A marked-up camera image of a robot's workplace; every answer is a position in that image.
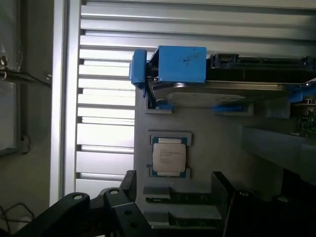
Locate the thin black cable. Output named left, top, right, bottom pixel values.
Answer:
left=0, top=202, right=36, bottom=229

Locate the grey parts rack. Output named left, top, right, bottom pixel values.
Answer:
left=133, top=90, right=316, bottom=237

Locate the silver CPU on green board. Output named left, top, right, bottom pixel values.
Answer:
left=150, top=136, right=191, bottom=178

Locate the black disk drive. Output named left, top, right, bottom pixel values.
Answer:
left=208, top=53, right=312, bottom=81

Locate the blue disk caddy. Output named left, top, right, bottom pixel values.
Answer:
left=128, top=45, right=316, bottom=112

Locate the metal clamp bar with wire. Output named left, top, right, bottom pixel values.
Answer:
left=0, top=56, right=53, bottom=89

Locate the green graphics card board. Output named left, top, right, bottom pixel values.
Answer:
left=290, top=98, right=316, bottom=139

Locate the silver hard disk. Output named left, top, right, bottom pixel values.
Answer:
left=151, top=82, right=290, bottom=107

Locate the green RAM stick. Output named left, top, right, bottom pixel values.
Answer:
left=145, top=193, right=213, bottom=204
left=172, top=216, right=223, bottom=228

